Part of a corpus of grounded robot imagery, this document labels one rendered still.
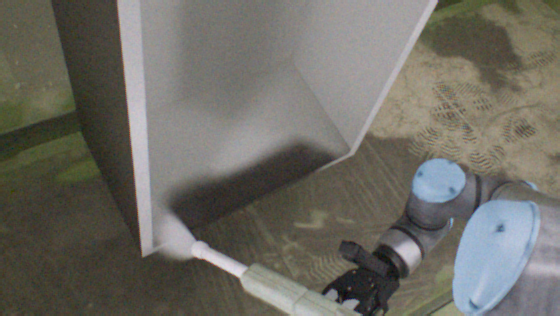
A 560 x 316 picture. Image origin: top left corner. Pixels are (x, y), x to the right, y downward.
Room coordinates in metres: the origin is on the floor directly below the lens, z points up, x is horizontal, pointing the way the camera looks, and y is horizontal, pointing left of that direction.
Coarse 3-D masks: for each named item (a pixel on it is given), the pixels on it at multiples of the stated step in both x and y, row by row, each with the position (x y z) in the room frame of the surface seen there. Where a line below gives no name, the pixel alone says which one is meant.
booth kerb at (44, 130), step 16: (448, 0) 2.30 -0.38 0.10; (464, 0) 2.37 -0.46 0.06; (64, 112) 1.25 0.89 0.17; (16, 128) 1.16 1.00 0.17; (32, 128) 1.18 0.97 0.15; (48, 128) 1.21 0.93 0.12; (64, 128) 1.24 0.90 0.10; (80, 128) 1.27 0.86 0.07; (0, 144) 1.12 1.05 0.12; (16, 144) 1.14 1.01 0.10; (32, 144) 1.17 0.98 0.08; (0, 160) 1.10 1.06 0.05
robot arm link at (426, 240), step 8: (400, 216) 0.72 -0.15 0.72; (400, 224) 0.68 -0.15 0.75; (408, 224) 0.68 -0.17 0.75; (448, 224) 0.72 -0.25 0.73; (408, 232) 0.66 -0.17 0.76; (416, 232) 0.67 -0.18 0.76; (424, 232) 0.67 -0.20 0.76; (432, 232) 0.67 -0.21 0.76; (440, 232) 0.68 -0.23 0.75; (416, 240) 0.65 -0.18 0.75; (424, 240) 0.66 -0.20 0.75; (432, 240) 0.67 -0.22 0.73; (424, 248) 0.65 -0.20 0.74; (432, 248) 0.66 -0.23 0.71; (424, 256) 0.64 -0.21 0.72
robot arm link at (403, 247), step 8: (392, 232) 0.66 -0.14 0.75; (400, 232) 0.66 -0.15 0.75; (384, 240) 0.64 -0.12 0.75; (392, 240) 0.64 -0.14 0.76; (400, 240) 0.64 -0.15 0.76; (408, 240) 0.64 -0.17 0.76; (392, 248) 0.62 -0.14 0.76; (400, 248) 0.62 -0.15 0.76; (408, 248) 0.63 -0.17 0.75; (416, 248) 0.64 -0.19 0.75; (400, 256) 0.61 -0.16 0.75; (408, 256) 0.61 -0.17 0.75; (416, 256) 0.62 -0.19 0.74; (408, 264) 0.60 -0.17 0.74; (416, 264) 0.62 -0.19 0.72; (408, 272) 0.60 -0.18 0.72
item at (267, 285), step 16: (208, 256) 0.61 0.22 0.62; (224, 256) 0.60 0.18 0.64; (240, 272) 0.56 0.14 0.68; (256, 272) 0.55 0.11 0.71; (272, 272) 0.55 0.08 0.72; (256, 288) 0.52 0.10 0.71; (272, 288) 0.51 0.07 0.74; (288, 288) 0.51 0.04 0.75; (304, 288) 0.51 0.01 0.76; (272, 304) 0.49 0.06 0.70; (288, 304) 0.48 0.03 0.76; (304, 304) 0.47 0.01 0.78; (320, 304) 0.47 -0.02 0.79; (336, 304) 0.47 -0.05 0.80
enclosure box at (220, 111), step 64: (64, 0) 0.74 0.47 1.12; (128, 0) 0.53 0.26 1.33; (192, 0) 1.04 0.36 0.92; (256, 0) 1.16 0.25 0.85; (320, 0) 1.23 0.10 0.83; (384, 0) 1.07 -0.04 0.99; (128, 64) 0.55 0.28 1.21; (192, 64) 1.08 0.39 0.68; (256, 64) 1.23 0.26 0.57; (320, 64) 1.21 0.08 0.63; (384, 64) 1.04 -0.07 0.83; (128, 128) 0.58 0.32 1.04; (192, 128) 1.01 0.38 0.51; (256, 128) 1.06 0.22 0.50; (320, 128) 1.11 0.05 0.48; (128, 192) 0.65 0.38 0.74; (192, 192) 0.84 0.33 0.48; (256, 192) 0.88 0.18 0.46
